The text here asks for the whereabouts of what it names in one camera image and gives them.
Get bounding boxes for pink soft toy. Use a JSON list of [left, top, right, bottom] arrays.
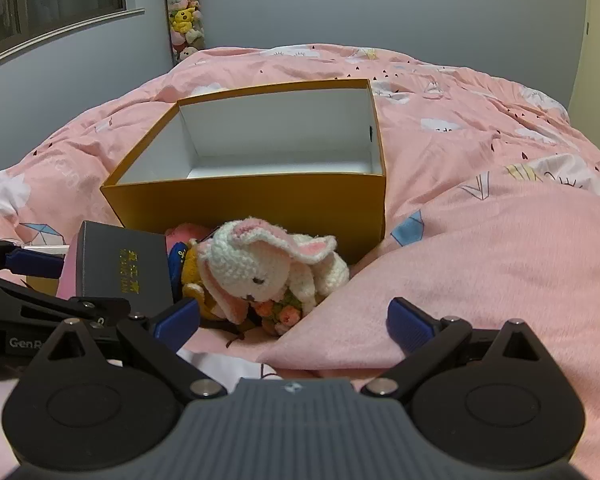
[[165, 224, 213, 256]]

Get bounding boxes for pink printed duvet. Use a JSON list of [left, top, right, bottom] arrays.
[[0, 44, 600, 461]]

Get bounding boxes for clear tube of plush toys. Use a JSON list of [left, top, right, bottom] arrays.
[[157, 0, 207, 67]]

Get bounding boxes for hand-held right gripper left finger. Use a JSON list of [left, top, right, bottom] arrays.
[[27, 297, 228, 402]]

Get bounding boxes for dark grey box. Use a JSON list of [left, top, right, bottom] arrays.
[[75, 220, 175, 317]]

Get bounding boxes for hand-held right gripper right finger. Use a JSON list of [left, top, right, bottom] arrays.
[[360, 297, 556, 401]]

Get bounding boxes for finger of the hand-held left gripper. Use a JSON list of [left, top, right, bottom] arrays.
[[0, 237, 66, 279], [0, 272, 132, 331]]

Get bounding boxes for white crochet bunny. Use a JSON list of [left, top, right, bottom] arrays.
[[196, 216, 351, 337]]

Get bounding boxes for pink fleece cloth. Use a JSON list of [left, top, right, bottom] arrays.
[[256, 180, 600, 476]]

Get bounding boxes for yellow cardboard box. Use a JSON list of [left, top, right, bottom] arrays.
[[100, 78, 387, 263]]

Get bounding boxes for brown dog plush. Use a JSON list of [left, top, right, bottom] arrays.
[[167, 239, 231, 322]]

